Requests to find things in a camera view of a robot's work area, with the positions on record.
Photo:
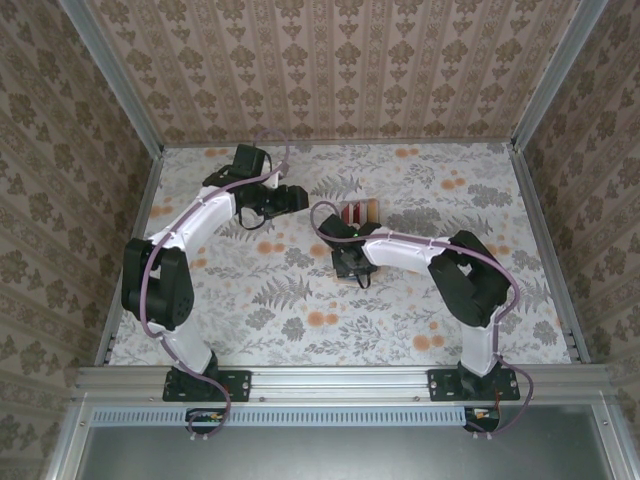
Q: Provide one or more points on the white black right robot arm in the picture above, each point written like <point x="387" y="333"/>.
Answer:
<point x="465" y="280"/>

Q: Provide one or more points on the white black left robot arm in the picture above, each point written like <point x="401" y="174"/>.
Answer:
<point x="165" y="295"/>

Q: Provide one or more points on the dark red card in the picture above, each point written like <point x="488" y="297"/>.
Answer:
<point x="345" y="212"/>

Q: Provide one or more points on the bright red card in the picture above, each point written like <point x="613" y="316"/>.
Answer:
<point x="356" y="211"/>

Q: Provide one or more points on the tan orange card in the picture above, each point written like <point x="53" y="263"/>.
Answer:
<point x="371" y="207"/>

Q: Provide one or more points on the grey metal panel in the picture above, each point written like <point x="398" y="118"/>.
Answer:
<point x="340" y="455"/>

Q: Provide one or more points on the small connector board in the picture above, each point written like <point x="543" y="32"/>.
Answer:
<point x="205" y="416"/>
<point x="482" y="415"/>

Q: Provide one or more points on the thin aluminium table end rail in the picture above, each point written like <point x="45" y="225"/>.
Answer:
<point x="350" y="144"/>

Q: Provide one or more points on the aluminium table side rail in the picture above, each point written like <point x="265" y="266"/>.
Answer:
<point x="145" y="200"/>
<point x="550" y="250"/>

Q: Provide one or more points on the long aluminium base rail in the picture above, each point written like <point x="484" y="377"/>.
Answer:
<point x="340" y="382"/>

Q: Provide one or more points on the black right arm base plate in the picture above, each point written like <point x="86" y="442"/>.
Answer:
<point x="440" y="385"/>

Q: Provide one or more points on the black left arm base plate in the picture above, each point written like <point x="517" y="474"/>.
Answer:
<point x="240" y="385"/>

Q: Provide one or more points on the aluminium corner post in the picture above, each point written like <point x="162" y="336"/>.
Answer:
<point x="550" y="75"/>
<point x="115" y="75"/>

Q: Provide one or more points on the aluminium lower frame bar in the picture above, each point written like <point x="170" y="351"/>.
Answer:
<point x="65" y="450"/>
<point x="617" y="450"/>

